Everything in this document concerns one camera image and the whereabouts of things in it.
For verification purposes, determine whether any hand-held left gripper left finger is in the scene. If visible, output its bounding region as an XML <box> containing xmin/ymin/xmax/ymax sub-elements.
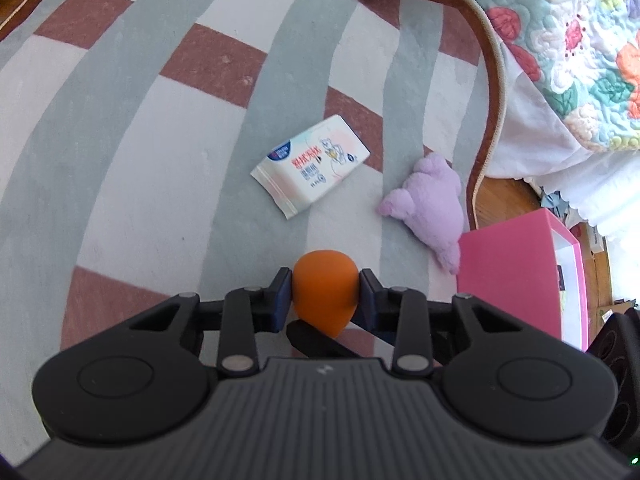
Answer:
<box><xmin>129</xmin><ymin>267</ymin><xmax>294</xmax><ymax>377</ymax></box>

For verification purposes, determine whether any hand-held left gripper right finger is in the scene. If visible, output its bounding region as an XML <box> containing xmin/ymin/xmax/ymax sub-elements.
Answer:
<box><xmin>359</xmin><ymin>268</ymin><xmax>523</xmax><ymax>377</ymax></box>

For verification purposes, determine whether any orange makeup sponge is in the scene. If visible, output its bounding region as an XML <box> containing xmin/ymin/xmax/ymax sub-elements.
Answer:
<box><xmin>291</xmin><ymin>250</ymin><xmax>360</xmax><ymax>338</ymax></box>

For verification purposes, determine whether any purple plush toy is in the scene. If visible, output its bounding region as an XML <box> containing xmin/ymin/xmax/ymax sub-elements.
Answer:
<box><xmin>376</xmin><ymin>152</ymin><xmax>463</xmax><ymax>275</ymax></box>

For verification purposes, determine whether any pink storage box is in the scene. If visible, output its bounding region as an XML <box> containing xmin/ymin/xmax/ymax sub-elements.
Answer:
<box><xmin>457</xmin><ymin>208</ymin><xmax>590</xmax><ymax>352</ymax></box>

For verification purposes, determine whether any white tissue packet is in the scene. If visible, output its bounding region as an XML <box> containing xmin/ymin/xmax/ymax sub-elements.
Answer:
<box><xmin>250</xmin><ymin>114</ymin><xmax>372</xmax><ymax>220</ymax></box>

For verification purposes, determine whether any blue cloth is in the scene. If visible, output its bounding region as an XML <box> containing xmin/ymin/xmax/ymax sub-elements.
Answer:
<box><xmin>537</xmin><ymin>187</ymin><xmax>569</xmax><ymax>217</ymax></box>

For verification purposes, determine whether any striped checkered rug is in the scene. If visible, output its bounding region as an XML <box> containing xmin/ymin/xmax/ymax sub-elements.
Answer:
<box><xmin>0</xmin><ymin>0</ymin><xmax>506</xmax><ymax>397</ymax></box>

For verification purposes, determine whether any floral quilted bedspread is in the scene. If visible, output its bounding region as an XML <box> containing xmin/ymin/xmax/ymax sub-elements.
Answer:
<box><xmin>395</xmin><ymin>0</ymin><xmax>640</xmax><ymax>153</ymax></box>

